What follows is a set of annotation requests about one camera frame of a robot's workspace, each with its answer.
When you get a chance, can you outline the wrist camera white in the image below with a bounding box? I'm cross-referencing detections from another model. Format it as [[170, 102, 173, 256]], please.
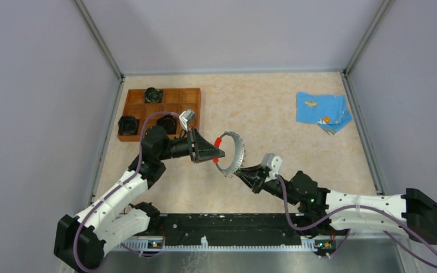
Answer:
[[261, 153, 282, 182], [179, 109, 196, 131]]

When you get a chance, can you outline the large metal keyring red grip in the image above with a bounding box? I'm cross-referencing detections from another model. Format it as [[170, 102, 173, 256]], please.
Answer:
[[212, 131, 245, 177]]

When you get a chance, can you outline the dark rolled item front middle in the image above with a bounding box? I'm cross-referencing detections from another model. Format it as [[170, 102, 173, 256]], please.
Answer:
[[156, 114, 178, 135]]

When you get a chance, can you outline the dark rolled item front left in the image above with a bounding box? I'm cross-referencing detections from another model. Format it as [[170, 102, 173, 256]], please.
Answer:
[[118, 115, 139, 136]]

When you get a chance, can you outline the wooden compartment tray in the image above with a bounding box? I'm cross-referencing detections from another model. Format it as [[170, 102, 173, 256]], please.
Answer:
[[117, 88, 201, 142]]

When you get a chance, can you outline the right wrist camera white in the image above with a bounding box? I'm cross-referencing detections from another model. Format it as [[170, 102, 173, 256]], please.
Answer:
[[261, 153, 282, 182]]

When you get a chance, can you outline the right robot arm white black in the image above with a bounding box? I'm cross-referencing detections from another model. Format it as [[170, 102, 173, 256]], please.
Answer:
[[235, 165, 437, 245]]

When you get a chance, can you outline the blue cartoon print cloth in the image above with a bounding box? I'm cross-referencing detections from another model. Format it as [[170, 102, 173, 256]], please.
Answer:
[[295, 92, 353, 136]]

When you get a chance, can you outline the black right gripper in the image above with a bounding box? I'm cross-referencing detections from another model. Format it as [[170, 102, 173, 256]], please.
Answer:
[[233, 162, 299, 205]]

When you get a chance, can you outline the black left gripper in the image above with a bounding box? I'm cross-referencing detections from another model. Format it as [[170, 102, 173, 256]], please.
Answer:
[[158, 126, 225, 163]]

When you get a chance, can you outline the dark green rolled item back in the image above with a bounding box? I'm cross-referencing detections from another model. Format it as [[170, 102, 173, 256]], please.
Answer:
[[144, 87, 163, 104]]

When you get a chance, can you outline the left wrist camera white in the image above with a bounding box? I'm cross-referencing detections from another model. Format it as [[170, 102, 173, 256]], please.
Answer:
[[179, 109, 196, 131]]

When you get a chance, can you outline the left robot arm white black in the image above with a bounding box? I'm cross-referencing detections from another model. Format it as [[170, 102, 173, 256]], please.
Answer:
[[53, 126, 225, 272]]

